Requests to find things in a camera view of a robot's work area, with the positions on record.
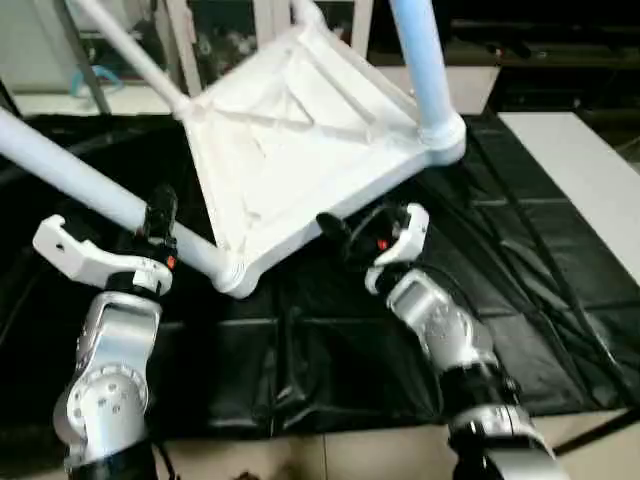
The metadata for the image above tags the white plastic table top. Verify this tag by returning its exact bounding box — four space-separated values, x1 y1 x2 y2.
180 22 469 300

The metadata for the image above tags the black metal table leg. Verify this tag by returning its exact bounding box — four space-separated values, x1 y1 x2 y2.
554 407 640 456

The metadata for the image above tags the white side table board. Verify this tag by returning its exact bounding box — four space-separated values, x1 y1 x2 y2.
497 112 640 249

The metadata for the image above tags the glass tank metal frame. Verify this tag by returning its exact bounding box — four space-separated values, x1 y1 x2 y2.
74 19 169 84

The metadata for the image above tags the light blue plastic stool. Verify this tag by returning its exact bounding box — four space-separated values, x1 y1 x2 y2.
69 64 126 99

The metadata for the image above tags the white glass door cabinet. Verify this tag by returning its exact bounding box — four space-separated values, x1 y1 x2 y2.
164 0 374 96

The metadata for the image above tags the white drawer unit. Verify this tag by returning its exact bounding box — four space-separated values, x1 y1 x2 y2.
367 64 501 117

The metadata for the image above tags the black shiny table mat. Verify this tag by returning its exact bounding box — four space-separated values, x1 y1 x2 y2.
0 112 640 441

